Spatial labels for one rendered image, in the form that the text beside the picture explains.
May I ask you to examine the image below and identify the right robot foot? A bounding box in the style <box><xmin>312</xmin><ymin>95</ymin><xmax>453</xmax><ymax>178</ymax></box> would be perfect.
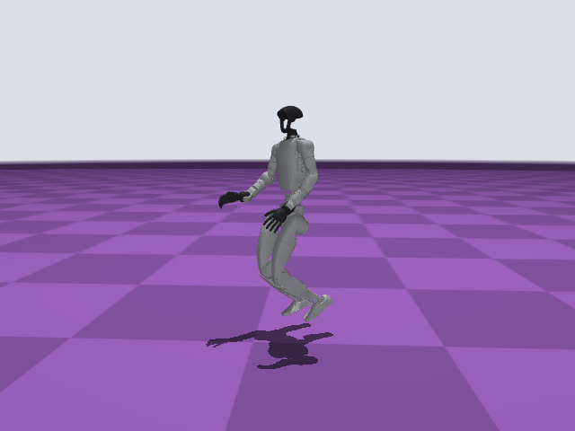
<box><xmin>281</xmin><ymin>298</ymin><xmax>311</xmax><ymax>316</ymax></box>

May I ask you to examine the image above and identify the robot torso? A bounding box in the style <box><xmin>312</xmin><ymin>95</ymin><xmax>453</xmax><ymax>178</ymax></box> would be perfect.
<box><xmin>276</xmin><ymin>134</ymin><xmax>308</xmax><ymax>223</ymax></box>

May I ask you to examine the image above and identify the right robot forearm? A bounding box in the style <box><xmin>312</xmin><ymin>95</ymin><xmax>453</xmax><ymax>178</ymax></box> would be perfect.
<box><xmin>243</xmin><ymin>175</ymin><xmax>266</xmax><ymax>202</ymax></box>

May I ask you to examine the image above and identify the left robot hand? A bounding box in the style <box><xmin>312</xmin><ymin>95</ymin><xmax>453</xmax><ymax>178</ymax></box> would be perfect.
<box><xmin>263</xmin><ymin>201</ymin><xmax>296</xmax><ymax>233</ymax></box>

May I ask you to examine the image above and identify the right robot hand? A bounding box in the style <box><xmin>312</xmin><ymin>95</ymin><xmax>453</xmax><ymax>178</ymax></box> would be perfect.
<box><xmin>218</xmin><ymin>191</ymin><xmax>250</xmax><ymax>208</ymax></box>

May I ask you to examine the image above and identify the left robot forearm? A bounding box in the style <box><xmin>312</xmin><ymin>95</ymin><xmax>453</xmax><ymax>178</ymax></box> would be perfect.
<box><xmin>285</xmin><ymin>173</ymin><xmax>316</xmax><ymax>210</ymax></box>

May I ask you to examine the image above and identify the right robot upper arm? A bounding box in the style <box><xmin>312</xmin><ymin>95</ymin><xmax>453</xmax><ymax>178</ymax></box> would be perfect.
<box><xmin>261</xmin><ymin>144</ymin><xmax>277</xmax><ymax>185</ymax></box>

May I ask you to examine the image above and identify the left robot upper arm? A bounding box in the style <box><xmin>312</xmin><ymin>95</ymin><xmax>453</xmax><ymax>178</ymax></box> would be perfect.
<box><xmin>296</xmin><ymin>140</ymin><xmax>318</xmax><ymax>185</ymax></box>

